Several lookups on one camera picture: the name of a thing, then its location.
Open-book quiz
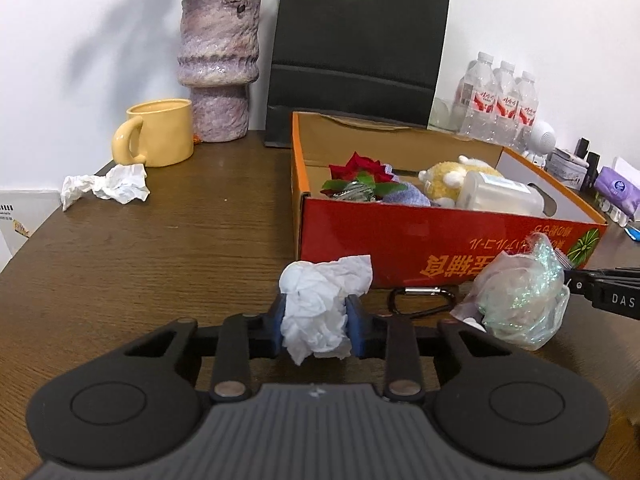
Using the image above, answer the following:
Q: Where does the glass cup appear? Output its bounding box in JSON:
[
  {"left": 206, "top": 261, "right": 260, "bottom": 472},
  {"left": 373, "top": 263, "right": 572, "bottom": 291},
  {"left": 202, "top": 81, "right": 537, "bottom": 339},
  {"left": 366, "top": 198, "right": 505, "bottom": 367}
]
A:
[{"left": 428, "top": 96, "right": 463, "bottom": 133}]

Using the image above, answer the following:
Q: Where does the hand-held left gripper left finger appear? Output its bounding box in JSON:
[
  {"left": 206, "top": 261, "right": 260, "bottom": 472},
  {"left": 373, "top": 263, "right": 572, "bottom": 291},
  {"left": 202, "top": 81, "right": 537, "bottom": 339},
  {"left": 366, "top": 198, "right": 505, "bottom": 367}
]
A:
[{"left": 120, "top": 294, "right": 290, "bottom": 403}]

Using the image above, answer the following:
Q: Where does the clear cotton swab container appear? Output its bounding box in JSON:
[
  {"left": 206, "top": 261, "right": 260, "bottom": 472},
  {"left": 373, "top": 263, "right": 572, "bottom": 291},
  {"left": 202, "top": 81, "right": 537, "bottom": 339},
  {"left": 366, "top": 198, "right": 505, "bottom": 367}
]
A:
[{"left": 456, "top": 170, "right": 546, "bottom": 217}]

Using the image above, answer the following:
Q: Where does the red label water bottle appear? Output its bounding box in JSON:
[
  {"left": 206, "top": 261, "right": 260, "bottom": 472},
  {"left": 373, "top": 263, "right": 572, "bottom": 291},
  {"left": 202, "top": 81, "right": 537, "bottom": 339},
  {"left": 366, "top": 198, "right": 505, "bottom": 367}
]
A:
[
  {"left": 452, "top": 51, "right": 496, "bottom": 136},
  {"left": 487, "top": 60, "right": 519, "bottom": 146},
  {"left": 515, "top": 71, "right": 540, "bottom": 153}
]

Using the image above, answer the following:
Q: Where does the yellow mug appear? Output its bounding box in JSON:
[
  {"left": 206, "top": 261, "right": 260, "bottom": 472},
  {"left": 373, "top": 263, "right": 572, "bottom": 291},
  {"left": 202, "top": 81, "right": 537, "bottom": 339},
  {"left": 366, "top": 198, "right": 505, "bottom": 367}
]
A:
[{"left": 111, "top": 98, "right": 195, "bottom": 168}]

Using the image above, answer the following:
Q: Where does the purple tissue pack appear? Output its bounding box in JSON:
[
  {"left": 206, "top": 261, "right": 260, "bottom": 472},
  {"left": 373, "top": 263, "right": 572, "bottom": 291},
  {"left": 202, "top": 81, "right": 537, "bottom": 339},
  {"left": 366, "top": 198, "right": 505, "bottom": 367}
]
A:
[{"left": 595, "top": 156, "right": 640, "bottom": 218}]

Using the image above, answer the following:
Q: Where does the clear iridescent plastic bag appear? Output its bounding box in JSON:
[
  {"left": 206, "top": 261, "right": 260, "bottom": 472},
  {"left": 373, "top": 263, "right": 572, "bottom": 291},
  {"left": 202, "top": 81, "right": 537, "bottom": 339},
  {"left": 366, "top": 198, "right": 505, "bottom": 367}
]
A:
[{"left": 450, "top": 234, "right": 571, "bottom": 351}]

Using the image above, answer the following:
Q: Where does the printed tin box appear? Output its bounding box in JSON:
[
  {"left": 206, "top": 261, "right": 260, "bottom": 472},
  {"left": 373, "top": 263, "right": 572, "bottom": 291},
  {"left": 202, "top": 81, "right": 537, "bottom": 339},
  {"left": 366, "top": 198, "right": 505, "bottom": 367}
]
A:
[{"left": 545, "top": 149, "right": 591, "bottom": 191}]

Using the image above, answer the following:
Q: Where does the red artificial rose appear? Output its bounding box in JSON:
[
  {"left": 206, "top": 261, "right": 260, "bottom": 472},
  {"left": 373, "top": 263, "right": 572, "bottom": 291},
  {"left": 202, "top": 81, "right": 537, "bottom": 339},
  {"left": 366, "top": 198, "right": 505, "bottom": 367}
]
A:
[{"left": 321, "top": 151, "right": 408, "bottom": 202}]

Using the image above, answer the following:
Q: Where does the white printed carton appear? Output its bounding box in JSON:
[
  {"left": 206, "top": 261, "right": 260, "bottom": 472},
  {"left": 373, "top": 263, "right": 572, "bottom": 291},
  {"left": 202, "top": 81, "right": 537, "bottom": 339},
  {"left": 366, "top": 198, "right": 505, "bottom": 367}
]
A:
[{"left": 0, "top": 189, "right": 61, "bottom": 273}]

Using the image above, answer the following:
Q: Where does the white robot figurine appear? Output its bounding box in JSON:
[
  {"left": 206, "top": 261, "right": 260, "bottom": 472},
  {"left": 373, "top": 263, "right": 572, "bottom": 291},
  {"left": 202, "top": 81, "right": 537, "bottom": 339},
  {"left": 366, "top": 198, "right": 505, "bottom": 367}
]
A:
[{"left": 525, "top": 121, "right": 562, "bottom": 163}]

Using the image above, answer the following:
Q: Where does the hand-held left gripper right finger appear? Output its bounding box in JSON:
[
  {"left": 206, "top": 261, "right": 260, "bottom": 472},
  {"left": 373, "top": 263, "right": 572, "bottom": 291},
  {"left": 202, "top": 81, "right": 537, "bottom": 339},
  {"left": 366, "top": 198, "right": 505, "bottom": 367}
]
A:
[{"left": 345, "top": 294, "right": 506, "bottom": 403}]

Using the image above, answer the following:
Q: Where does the purple ceramic vase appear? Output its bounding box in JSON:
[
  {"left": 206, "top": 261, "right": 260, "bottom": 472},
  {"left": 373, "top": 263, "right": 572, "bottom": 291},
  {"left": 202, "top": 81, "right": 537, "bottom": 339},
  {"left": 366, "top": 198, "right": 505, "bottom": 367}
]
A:
[{"left": 179, "top": 0, "right": 262, "bottom": 143}]

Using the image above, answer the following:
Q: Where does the black paper bag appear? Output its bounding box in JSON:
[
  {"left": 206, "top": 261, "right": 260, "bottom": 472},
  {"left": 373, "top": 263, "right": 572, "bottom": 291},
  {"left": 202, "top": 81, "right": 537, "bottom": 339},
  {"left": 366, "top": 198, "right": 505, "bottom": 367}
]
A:
[{"left": 264, "top": 0, "right": 452, "bottom": 150}]

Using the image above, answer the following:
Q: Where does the purple knitted pouch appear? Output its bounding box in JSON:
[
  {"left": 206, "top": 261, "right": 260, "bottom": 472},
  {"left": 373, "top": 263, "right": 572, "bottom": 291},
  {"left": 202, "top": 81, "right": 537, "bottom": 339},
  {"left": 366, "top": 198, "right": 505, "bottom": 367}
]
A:
[{"left": 380, "top": 162, "right": 433, "bottom": 207}]

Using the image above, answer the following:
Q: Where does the red cardboard box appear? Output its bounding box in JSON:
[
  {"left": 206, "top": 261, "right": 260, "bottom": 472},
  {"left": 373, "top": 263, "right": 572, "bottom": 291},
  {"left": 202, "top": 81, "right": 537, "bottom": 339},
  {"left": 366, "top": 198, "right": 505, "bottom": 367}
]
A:
[{"left": 291, "top": 111, "right": 609, "bottom": 289}]

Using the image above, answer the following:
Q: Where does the black carabiner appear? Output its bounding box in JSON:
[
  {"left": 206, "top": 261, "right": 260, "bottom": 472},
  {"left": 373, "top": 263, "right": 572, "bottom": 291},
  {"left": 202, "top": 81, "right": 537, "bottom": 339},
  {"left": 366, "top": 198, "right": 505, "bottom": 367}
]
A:
[{"left": 390, "top": 286, "right": 456, "bottom": 317}]

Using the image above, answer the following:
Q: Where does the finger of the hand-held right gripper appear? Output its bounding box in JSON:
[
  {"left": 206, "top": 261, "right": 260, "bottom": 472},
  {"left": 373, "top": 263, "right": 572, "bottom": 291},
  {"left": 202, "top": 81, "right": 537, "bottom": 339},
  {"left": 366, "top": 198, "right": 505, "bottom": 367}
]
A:
[{"left": 564, "top": 267, "right": 640, "bottom": 302}]

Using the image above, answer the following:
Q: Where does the yellow sheep plush toy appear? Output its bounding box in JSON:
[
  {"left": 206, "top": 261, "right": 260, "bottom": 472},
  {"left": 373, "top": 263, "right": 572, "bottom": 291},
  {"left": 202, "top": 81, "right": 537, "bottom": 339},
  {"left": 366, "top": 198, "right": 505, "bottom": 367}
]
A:
[{"left": 419, "top": 156, "right": 506, "bottom": 207}]

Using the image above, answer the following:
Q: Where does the white tissue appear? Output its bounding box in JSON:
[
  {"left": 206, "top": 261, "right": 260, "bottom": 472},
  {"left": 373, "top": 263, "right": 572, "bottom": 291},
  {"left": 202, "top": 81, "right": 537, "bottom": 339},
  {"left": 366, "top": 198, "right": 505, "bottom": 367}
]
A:
[
  {"left": 278, "top": 255, "right": 375, "bottom": 366},
  {"left": 61, "top": 164, "right": 151, "bottom": 211}
]

